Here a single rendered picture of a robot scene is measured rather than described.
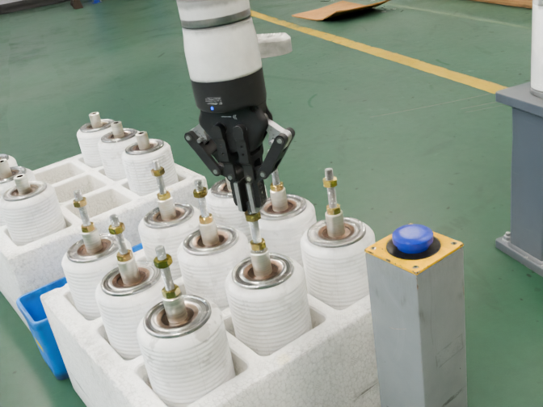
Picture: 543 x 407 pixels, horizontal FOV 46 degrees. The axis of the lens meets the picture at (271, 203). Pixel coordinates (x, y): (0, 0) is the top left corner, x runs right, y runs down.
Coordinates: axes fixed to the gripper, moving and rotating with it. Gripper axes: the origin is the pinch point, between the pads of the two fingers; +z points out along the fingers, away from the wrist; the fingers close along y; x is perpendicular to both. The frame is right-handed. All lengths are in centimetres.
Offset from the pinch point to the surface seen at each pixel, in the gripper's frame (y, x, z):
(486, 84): -3, 153, 36
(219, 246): -8.3, 3.5, 9.9
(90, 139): -64, 40, 12
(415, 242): 19.5, -2.5, 2.5
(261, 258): 0.7, -1.0, 7.8
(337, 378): 8.2, -0.8, 23.9
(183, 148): -81, 91, 35
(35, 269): -50, 6, 21
